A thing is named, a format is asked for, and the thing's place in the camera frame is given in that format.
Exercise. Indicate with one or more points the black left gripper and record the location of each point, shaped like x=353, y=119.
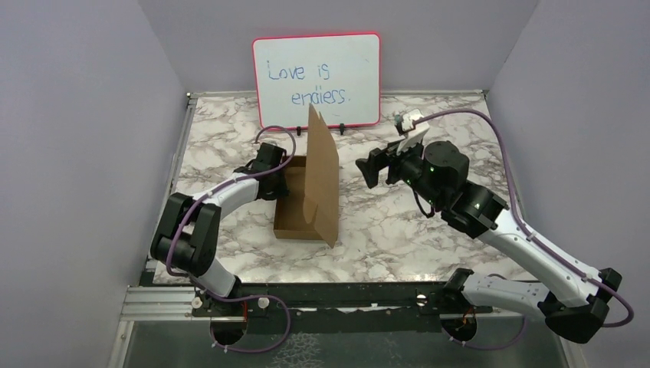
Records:
x=281, y=191

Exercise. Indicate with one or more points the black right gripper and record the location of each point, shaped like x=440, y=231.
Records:
x=382, y=159

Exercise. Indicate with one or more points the brown cardboard box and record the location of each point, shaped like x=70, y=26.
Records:
x=311, y=211

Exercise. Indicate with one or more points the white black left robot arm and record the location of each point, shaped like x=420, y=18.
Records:
x=186, y=237

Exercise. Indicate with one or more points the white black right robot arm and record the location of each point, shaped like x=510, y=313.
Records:
x=569, y=296

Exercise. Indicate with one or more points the black whiteboard stand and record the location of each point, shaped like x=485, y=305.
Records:
x=341, y=128

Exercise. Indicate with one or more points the pink framed whiteboard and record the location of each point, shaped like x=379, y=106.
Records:
x=338, y=74

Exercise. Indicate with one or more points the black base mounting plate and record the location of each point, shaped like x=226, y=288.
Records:
x=334, y=308

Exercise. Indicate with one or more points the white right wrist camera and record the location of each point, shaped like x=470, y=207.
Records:
x=410, y=132

